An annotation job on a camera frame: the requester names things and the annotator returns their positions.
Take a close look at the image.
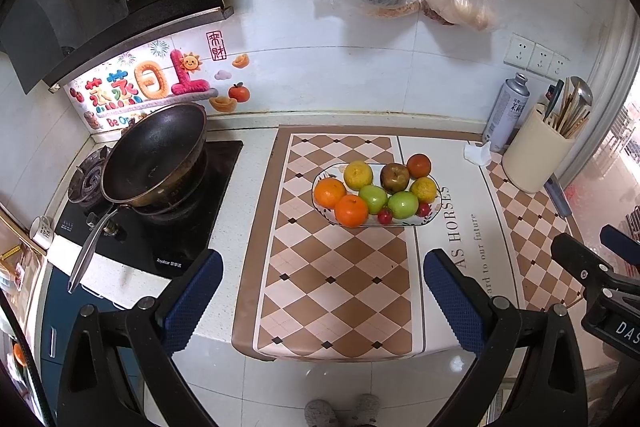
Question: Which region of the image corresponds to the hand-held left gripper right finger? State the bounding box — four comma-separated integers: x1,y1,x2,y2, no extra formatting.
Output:
423,248,590,427

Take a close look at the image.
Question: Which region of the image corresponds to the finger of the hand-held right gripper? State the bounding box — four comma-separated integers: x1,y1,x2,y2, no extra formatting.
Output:
599,224,640,267
550,233,632,292

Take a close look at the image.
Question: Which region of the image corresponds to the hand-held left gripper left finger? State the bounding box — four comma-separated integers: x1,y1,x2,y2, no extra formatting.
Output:
56,249,224,427

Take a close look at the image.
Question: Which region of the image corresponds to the green apple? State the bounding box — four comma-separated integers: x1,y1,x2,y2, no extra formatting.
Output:
387,191,420,220
358,185,389,215

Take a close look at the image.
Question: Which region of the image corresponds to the yellow lemon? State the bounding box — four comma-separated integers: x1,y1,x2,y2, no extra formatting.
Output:
343,161,374,190
410,177,437,204

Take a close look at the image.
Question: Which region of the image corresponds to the orange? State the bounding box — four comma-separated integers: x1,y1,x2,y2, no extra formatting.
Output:
334,194,370,228
313,178,347,210

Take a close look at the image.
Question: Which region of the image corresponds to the dark red-orange tangerine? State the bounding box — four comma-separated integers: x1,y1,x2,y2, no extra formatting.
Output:
406,154,432,179

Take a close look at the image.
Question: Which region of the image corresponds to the white patterned oval plate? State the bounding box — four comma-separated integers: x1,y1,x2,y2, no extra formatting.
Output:
312,162,446,229

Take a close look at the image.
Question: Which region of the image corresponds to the grey knife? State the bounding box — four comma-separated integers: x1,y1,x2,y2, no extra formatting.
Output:
543,176,575,222

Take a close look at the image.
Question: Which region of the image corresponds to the black gas hob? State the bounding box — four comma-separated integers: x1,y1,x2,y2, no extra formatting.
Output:
52,140,244,280

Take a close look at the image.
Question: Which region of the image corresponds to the cream utensil holder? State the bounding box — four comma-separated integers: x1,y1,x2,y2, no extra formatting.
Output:
501,103,578,194

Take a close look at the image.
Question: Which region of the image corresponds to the brown checkered table mat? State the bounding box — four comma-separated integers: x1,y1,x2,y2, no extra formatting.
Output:
231,125,426,362

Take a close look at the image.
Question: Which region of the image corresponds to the brown red apple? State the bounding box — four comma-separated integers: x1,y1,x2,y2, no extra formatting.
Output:
379,163,411,194

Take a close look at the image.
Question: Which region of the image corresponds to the blue cabinet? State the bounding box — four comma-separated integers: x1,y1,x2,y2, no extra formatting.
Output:
37,264,151,413

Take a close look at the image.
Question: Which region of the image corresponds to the crumpled white tissue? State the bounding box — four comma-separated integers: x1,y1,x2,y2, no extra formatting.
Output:
463,142,494,166

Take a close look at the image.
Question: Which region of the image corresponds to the grey fuzzy slipper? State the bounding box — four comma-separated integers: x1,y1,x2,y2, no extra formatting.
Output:
354,394,382,427
304,399,337,427

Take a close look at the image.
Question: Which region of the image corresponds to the bundle of wooden chopsticks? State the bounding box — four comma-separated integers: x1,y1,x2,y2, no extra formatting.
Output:
550,79,591,138

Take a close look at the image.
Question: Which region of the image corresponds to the grey spray can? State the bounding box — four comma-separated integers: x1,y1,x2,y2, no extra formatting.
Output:
484,73,531,152

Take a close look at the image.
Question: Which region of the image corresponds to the metal ladle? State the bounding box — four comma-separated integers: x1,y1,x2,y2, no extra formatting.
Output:
562,76,594,135

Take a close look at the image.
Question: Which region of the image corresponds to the white cup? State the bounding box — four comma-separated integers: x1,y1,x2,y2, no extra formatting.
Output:
30,216,56,251

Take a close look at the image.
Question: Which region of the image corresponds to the black wok with metal handle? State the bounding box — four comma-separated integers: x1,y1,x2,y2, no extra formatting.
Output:
67,103,208,294

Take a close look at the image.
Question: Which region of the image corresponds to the black handled tool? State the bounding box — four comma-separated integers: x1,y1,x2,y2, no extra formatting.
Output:
544,84,564,124

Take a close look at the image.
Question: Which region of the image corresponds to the white window frame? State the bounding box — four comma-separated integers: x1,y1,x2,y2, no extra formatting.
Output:
575,0,640,188

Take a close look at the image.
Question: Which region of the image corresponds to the white wall socket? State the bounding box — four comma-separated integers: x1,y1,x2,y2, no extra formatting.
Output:
528,43,556,75
504,33,536,70
549,53,570,80

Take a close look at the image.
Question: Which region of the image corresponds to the colourful wall sticker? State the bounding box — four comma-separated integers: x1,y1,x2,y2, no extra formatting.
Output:
67,31,251,142

